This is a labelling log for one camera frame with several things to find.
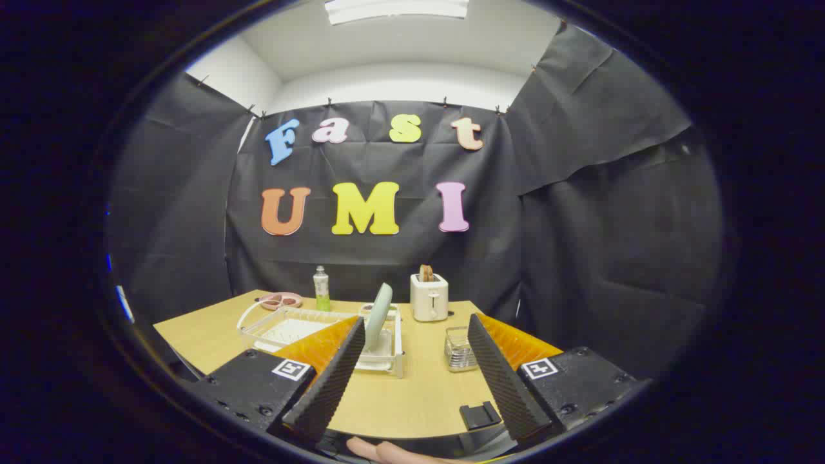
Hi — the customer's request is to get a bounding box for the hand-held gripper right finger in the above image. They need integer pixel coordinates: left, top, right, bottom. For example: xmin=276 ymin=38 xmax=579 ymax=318
xmin=467 ymin=313 xmax=650 ymax=447

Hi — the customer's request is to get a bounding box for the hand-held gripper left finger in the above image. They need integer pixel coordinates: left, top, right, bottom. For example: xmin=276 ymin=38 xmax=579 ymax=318
xmin=187 ymin=314 xmax=367 ymax=445

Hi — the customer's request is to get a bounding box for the clear wire cutlery basket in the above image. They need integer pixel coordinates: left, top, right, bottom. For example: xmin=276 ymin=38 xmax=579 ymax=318
xmin=444 ymin=326 xmax=479 ymax=373

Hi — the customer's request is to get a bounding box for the white wire dish rack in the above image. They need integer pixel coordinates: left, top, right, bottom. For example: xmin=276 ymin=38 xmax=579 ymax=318
xmin=237 ymin=303 xmax=405 ymax=378

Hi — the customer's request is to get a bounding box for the pale green plate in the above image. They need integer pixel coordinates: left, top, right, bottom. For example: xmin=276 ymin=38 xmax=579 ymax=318
xmin=364 ymin=283 xmax=393 ymax=352

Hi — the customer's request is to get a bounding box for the pink plate with sausages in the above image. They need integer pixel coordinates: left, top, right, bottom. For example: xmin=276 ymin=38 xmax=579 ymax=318
xmin=257 ymin=292 xmax=304 ymax=311

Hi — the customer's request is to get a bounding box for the black table edge clamp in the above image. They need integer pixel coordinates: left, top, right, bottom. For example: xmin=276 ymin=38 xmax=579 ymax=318
xmin=459 ymin=401 xmax=503 ymax=431

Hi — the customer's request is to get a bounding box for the clear bottle green liquid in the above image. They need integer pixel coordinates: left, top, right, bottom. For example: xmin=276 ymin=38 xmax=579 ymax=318
xmin=313 ymin=266 xmax=331 ymax=313

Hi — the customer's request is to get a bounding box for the white toaster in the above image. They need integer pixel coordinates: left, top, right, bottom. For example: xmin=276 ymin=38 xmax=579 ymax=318
xmin=410 ymin=273 xmax=449 ymax=322

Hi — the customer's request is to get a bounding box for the black backdrop cloth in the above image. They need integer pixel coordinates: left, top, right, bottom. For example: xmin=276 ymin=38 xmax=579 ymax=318
xmin=106 ymin=23 xmax=726 ymax=381

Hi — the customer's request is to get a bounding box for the bright screen device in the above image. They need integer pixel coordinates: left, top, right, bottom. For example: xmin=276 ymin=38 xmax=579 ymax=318
xmin=106 ymin=255 xmax=135 ymax=324

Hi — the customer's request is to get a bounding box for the ceiling light panel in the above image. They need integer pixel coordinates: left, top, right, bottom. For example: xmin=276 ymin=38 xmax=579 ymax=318
xmin=324 ymin=0 xmax=470 ymax=25

